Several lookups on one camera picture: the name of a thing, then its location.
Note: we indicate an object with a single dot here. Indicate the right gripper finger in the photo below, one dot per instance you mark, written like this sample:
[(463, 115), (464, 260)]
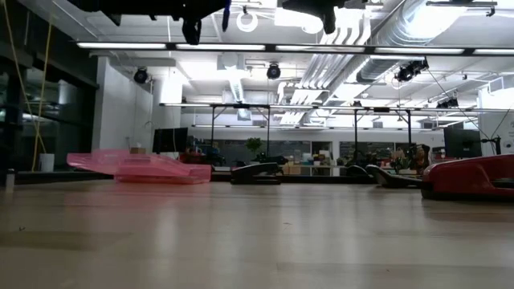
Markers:
[(305, 4)]

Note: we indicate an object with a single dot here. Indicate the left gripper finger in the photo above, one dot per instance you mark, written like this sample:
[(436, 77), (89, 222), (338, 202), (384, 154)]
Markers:
[(209, 6)]

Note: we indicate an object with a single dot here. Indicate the blue pen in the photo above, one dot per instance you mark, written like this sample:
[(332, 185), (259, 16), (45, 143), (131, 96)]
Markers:
[(227, 16)]

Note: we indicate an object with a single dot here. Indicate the pink transparent pencil case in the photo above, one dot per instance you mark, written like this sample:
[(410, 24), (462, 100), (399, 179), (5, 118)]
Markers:
[(160, 170)]

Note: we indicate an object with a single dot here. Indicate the black background robot arm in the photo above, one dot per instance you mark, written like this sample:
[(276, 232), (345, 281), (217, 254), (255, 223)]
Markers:
[(273, 158)]

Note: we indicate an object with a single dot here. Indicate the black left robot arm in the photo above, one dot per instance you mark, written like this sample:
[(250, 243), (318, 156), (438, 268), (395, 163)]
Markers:
[(120, 6)]

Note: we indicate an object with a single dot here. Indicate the black ceiling dome lamp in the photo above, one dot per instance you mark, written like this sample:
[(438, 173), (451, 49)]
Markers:
[(273, 71), (140, 75)]

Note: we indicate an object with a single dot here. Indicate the long ceiling light strip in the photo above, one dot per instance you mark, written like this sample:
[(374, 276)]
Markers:
[(120, 45)]

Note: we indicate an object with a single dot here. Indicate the black track light cluster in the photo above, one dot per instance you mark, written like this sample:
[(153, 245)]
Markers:
[(447, 103), (410, 70)]

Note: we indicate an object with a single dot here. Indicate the black monitor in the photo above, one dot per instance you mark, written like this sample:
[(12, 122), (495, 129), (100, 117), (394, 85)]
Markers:
[(170, 139), (462, 142)]

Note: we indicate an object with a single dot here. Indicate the person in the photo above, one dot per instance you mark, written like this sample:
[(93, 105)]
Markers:
[(421, 154), (192, 155)]

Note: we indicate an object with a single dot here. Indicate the green background plant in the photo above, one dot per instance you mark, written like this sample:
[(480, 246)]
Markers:
[(254, 144)]

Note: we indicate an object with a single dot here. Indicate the cardboard box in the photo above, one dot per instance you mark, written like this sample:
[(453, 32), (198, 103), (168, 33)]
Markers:
[(137, 150)]

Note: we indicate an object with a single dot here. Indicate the cluttered background workbench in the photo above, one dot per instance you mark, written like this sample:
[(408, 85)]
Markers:
[(313, 160)]

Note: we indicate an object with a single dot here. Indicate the black stapler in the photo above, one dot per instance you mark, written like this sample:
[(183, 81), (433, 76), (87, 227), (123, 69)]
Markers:
[(253, 174)]

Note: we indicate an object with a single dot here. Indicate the white bucket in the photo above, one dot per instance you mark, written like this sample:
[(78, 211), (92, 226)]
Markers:
[(46, 162)]

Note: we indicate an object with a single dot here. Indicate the red stapler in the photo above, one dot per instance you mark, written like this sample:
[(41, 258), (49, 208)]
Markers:
[(470, 176)]

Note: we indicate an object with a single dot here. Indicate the silver ventilation duct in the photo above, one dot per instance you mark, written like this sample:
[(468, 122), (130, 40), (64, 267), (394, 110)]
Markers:
[(381, 66)]

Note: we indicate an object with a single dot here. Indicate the black overhead rig frame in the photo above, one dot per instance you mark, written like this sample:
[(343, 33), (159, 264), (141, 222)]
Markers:
[(381, 109), (241, 106)]

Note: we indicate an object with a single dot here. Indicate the black aluminium table frame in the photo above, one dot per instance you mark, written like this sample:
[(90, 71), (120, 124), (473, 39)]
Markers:
[(317, 179)]

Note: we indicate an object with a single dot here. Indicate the black monitor mount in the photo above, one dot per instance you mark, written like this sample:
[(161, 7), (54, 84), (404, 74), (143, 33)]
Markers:
[(498, 144)]

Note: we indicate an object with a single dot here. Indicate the small grey post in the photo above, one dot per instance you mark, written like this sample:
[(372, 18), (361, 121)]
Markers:
[(10, 180)]

